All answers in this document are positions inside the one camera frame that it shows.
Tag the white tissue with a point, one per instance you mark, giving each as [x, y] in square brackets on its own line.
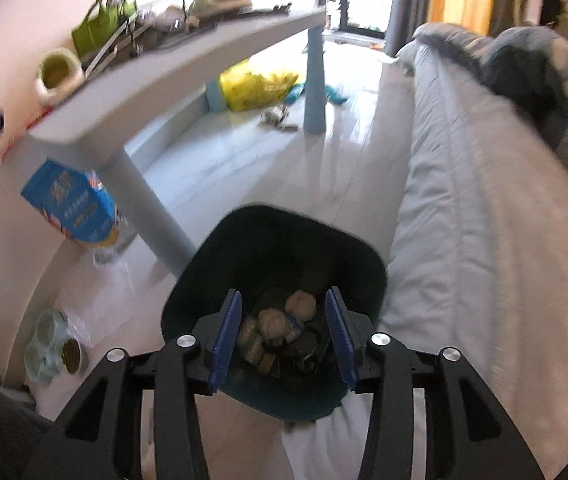
[300, 304]

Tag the yellow plastic bag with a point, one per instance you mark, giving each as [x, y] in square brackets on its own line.
[254, 87]

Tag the green handbag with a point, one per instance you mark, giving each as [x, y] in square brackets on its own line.
[101, 27]

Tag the blue carton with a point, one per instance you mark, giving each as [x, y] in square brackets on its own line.
[71, 202]

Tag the blue white tissue pack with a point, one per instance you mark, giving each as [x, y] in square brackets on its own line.
[294, 324]

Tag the blue patterned fleece blanket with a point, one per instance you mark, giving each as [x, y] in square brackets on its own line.
[529, 70]

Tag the light blue table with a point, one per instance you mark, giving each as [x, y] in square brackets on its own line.
[163, 85]

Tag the teal toy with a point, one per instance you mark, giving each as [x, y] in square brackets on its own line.
[334, 95]

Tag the grey bed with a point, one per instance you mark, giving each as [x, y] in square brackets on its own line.
[464, 260]

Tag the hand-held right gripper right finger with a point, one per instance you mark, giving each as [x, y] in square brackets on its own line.
[340, 340]

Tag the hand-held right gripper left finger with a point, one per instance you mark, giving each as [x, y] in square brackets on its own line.
[226, 340]

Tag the dark trash bin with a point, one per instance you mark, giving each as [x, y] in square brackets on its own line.
[274, 245]

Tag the clear plastic bag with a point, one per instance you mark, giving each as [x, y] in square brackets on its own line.
[103, 280]

